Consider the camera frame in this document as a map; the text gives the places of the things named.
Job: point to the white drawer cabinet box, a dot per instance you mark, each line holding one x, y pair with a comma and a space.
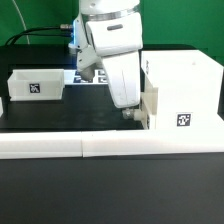
189, 85

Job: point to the white sheet with tags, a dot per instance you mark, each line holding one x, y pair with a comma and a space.
72, 77

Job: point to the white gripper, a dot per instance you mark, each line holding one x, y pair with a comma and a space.
123, 75

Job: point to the white front drawer with tag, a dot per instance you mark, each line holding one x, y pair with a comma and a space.
147, 111

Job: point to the white L-shaped obstacle wall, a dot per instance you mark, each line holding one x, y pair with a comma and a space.
113, 143

